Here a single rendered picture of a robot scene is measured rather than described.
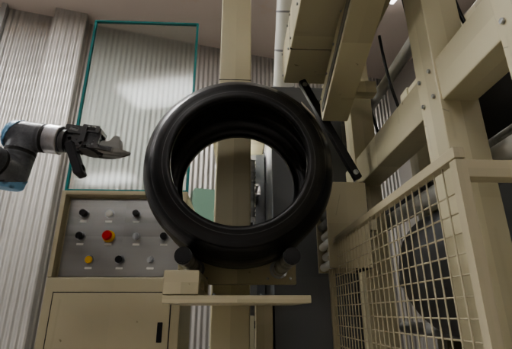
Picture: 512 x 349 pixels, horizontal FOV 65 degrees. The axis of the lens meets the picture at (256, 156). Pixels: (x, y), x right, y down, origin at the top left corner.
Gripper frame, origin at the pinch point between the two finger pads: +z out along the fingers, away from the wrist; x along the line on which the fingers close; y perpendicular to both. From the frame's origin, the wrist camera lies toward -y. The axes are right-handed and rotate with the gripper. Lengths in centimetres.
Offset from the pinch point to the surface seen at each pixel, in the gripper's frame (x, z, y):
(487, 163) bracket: -60, 75, -15
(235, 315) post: 25, 40, -41
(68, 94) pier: 222, -144, 131
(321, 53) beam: 3, 58, 50
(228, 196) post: 25.3, 31.7, -1.6
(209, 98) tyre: -11.8, 23.9, 16.9
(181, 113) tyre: -11.6, 16.8, 11.1
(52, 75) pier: 217, -162, 146
